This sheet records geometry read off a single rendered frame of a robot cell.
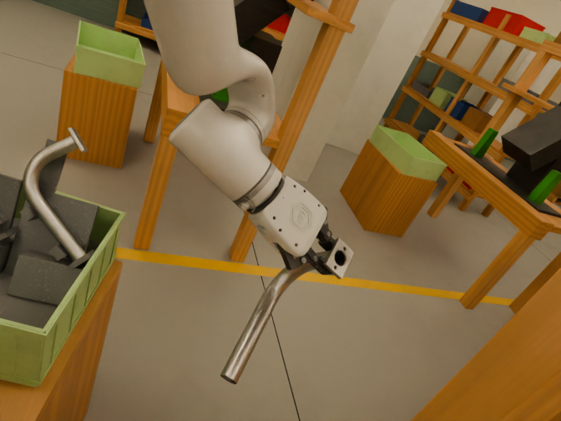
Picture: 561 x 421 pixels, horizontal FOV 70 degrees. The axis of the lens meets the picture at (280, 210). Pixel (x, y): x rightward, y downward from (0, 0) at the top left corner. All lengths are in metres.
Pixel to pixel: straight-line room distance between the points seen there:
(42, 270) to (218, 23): 0.73
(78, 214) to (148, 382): 1.08
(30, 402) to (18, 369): 0.07
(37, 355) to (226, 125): 0.57
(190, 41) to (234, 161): 0.19
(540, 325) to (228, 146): 0.48
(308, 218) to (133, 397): 1.43
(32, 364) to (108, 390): 1.01
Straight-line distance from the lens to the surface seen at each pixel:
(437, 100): 6.50
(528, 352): 0.65
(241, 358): 0.69
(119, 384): 1.93
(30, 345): 0.89
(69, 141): 0.99
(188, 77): 0.47
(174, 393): 1.95
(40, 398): 0.98
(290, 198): 0.61
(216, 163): 0.56
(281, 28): 6.51
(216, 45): 0.45
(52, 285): 1.02
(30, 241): 1.08
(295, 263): 0.63
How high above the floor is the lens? 1.63
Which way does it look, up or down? 29 degrees down
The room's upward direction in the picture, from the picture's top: 25 degrees clockwise
